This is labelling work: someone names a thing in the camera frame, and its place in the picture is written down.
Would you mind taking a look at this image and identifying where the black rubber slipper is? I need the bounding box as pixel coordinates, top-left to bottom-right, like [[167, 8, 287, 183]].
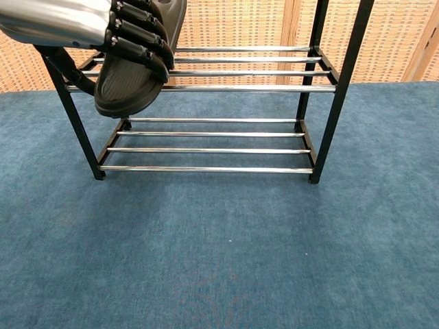
[[93, 0, 188, 119]]

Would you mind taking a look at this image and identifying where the woven bamboo folding screen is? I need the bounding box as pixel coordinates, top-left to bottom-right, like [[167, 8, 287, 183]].
[[0, 0, 439, 95]]

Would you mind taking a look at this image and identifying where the black and silver left hand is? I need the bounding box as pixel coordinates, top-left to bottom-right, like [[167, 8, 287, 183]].
[[0, 0, 176, 96]]

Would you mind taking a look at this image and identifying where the blue carpet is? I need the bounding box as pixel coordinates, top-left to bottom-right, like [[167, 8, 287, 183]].
[[0, 81, 439, 329]]

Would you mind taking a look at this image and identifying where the black and chrome shoe rack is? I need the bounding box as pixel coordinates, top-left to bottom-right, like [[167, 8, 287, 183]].
[[37, 0, 375, 185]]

